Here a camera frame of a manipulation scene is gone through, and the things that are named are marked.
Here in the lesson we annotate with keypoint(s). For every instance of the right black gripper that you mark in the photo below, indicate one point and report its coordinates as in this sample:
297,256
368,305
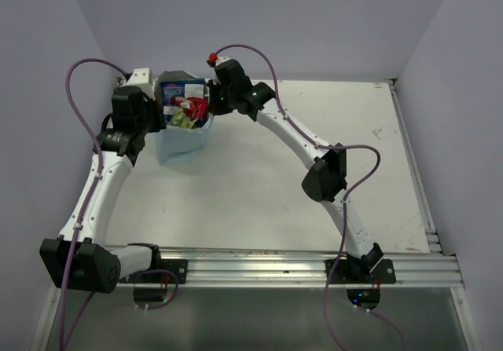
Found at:
214,108

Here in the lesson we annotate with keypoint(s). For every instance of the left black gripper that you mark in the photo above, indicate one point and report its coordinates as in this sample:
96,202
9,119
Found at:
154,104

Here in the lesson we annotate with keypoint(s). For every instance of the red candy packet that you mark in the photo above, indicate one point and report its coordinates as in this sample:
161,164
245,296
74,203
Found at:
195,108

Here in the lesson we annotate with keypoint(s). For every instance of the blue snack bag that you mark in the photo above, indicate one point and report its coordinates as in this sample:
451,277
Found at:
180,88

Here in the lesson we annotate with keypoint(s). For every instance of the green candy packet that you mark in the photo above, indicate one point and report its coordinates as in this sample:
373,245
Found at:
181,120

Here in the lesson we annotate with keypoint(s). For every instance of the light blue paper bag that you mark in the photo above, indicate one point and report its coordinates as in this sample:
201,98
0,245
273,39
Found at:
174,144

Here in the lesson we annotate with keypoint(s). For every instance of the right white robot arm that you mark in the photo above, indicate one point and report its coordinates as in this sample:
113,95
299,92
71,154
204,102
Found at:
326,180

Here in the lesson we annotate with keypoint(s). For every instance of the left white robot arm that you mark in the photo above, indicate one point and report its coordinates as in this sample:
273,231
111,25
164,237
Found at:
77,259

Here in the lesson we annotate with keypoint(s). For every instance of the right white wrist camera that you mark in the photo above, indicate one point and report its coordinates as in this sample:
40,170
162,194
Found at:
215,61

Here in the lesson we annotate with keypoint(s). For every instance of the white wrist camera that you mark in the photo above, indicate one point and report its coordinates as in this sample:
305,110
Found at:
144,79
215,61

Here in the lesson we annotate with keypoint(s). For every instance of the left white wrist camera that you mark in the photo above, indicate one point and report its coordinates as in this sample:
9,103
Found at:
144,79

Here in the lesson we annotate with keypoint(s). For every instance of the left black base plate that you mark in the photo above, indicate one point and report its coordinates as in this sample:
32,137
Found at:
178,267

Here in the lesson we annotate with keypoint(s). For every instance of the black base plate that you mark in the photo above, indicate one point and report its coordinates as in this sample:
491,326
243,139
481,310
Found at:
348,272
178,267

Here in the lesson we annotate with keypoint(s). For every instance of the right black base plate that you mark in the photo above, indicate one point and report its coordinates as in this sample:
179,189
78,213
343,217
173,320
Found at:
348,272

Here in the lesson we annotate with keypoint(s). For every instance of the aluminium rail frame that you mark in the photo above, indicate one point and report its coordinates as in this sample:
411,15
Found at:
237,212

